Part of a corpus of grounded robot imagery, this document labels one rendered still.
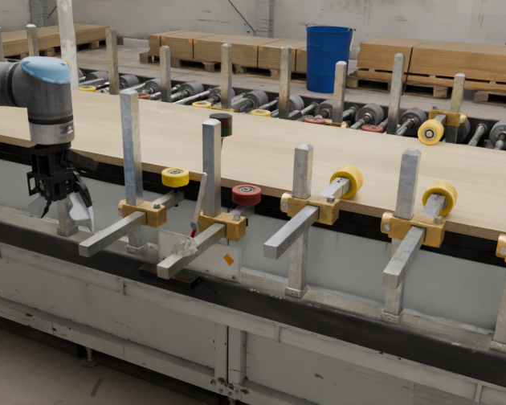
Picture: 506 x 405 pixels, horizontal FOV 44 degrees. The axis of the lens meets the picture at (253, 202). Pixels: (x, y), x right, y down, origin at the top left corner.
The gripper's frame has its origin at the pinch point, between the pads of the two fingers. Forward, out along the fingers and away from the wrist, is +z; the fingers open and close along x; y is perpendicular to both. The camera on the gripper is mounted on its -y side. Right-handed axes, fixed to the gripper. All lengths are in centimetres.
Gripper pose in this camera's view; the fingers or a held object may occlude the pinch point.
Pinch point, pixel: (68, 224)
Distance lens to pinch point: 146.0
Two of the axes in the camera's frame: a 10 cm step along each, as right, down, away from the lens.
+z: -0.2, 9.3, 3.8
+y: -4.5, 3.3, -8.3
